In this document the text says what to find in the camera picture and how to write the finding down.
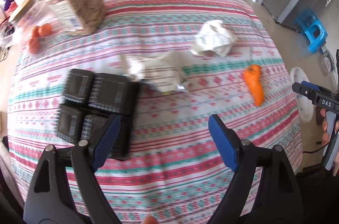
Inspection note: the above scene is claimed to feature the patterned woven tablecloth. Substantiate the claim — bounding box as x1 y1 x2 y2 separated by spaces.
7 0 302 223

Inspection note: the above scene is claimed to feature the black plastic seedling tray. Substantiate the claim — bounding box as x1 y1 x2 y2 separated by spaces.
54 68 141 161

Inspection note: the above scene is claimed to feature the person's left hand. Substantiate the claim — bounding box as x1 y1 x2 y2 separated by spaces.
141 214 158 224

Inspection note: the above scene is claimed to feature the beige striped wrapper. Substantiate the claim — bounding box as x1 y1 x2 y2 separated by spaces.
120 51 189 94

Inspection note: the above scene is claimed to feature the white plastic trash basin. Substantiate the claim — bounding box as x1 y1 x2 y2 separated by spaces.
289 66 316 123

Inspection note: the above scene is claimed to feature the blue plastic stool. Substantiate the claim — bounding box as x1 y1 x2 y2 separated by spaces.
294 8 328 54

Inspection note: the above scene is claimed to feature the bag of tomatoes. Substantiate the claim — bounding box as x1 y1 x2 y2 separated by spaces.
11 0 61 56

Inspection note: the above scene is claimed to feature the orange peel with stem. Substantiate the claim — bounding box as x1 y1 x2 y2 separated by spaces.
243 64 264 107

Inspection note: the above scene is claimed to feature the white paper ball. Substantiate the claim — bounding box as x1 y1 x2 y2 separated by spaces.
191 20 238 58

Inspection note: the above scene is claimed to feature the person's right hand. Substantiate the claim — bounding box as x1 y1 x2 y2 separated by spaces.
319 107 339 178

